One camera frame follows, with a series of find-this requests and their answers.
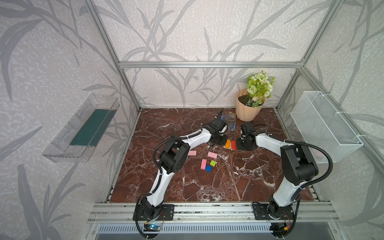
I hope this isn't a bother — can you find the green block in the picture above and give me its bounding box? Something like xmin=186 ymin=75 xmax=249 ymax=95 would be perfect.
xmin=210 ymin=160 xmax=217 ymax=167

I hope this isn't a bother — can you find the clear plastic tray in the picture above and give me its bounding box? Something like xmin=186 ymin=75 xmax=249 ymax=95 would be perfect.
xmin=43 ymin=94 xmax=120 ymax=163

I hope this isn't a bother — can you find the beige flower pot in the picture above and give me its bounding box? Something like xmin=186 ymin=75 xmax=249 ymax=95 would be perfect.
xmin=236 ymin=89 xmax=266 ymax=122

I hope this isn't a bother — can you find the green artificial plant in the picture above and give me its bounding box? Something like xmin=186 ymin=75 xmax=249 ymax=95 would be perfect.
xmin=241 ymin=71 xmax=275 ymax=108

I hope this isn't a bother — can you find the white wire basket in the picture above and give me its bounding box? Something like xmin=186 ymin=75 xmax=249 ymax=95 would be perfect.
xmin=291 ymin=91 xmax=364 ymax=163

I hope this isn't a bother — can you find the blue dotted work glove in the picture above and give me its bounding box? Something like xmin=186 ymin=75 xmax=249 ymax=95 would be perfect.
xmin=221 ymin=115 xmax=236 ymax=131

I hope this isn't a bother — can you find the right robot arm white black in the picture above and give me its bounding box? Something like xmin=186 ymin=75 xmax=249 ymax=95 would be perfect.
xmin=236 ymin=122 xmax=333 ymax=220

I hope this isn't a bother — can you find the pink block middle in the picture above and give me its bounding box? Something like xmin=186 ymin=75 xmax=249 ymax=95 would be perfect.
xmin=207 ymin=152 xmax=218 ymax=159

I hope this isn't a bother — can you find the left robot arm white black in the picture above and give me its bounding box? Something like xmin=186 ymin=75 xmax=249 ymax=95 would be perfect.
xmin=133 ymin=110 xmax=228 ymax=222

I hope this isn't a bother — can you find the pink block lower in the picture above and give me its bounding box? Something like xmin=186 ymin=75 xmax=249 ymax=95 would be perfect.
xmin=201 ymin=159 xmax=207 ymax=170

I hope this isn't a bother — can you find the red block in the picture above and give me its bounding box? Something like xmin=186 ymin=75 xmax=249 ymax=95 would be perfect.
xmin=231 ymin=141 xmax=237 ymax=151

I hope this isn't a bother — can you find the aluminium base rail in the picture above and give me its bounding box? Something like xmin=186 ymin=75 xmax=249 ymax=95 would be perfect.
xmin=88 ymin=202 xmax=340 ymax=224

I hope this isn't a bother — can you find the green circuit board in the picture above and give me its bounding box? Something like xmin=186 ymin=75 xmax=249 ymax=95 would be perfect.
xmin=144 ymin=223 xmax=162 ymax=232

